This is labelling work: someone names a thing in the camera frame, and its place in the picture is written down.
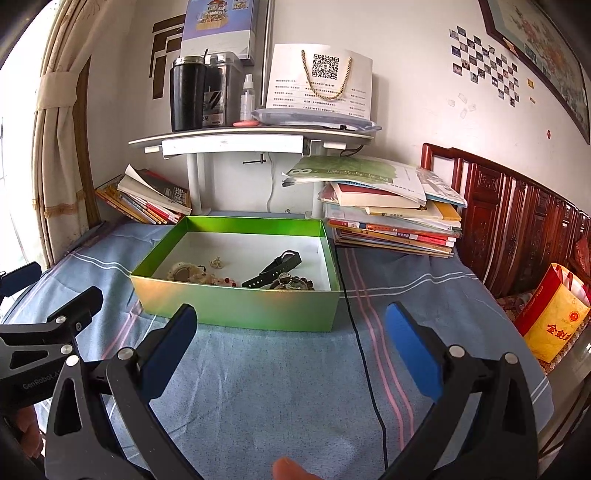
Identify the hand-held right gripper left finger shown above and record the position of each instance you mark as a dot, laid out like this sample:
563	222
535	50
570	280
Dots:
171	350

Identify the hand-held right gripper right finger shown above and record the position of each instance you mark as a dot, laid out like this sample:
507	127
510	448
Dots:
411	350

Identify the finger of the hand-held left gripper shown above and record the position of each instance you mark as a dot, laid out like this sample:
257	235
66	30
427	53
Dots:
23	277
78	304

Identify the green holographic cardboard box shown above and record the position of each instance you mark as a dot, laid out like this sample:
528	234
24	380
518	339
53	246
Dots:
254	309

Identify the gold rhinestone brooch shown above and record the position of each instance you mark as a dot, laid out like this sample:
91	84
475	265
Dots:
217	263

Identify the person's left hand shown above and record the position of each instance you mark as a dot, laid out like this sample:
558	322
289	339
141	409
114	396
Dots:
27	429

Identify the person's right hand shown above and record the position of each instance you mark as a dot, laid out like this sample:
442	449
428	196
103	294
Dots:
293	470

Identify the blue striped blanket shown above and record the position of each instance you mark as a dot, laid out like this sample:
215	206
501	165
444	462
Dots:
277	369

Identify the small stack of books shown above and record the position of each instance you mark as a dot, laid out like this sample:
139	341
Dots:
147	198

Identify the large stack of books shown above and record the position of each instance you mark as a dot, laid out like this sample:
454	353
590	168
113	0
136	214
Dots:
392	221

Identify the black wrist watch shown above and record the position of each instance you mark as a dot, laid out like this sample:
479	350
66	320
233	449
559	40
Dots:
272	267

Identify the yellow and red paper bag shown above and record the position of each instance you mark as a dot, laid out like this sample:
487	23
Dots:
549	318

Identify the beige curtain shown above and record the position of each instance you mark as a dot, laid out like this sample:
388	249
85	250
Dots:
60	138

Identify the carved red wooden headboard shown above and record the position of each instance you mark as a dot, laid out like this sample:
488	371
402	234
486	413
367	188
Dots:
508	207

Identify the white desk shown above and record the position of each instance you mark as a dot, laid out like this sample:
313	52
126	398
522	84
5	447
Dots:
231	144

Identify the black tumbler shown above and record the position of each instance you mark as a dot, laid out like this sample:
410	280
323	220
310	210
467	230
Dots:
187	97

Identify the blue plastic folder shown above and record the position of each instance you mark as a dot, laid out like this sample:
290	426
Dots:
314	120

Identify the clear plastic container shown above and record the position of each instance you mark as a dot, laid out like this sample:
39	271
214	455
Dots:
221	92

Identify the small spray bottle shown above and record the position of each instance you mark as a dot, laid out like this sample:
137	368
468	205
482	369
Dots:
247	101

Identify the white paper bag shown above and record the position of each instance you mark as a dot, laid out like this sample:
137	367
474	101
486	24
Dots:
318	92

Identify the blue printed box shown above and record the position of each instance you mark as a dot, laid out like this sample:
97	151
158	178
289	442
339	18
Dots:
217	27

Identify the metal pole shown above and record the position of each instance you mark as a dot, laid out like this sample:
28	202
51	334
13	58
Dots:
268	46

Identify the brown wall stickers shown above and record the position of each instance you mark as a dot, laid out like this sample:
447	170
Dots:
159	60

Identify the checkered wall photo stickers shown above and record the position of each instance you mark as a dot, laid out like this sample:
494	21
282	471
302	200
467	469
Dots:
485	55

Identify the framed wall picture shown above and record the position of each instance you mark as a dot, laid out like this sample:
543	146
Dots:
540	50

